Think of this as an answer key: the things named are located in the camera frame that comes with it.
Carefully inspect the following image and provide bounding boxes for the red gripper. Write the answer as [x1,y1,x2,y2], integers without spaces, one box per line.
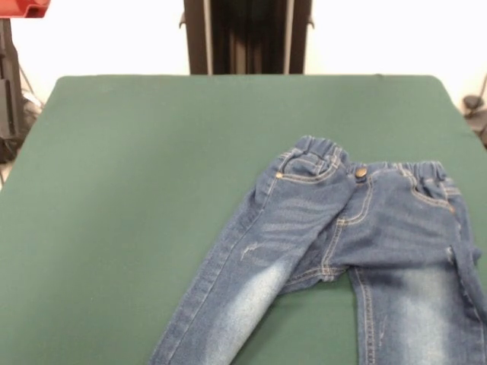
[0,0,52,140]

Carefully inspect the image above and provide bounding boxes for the blue denim jeans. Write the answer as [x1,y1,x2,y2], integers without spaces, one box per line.
[148,135,487,365]

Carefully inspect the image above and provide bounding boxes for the dark green table cloth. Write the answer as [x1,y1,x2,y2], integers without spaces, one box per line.
[0,74,487,365]

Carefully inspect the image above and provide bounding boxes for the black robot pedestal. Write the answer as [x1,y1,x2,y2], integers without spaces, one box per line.
[177,0,316,76]

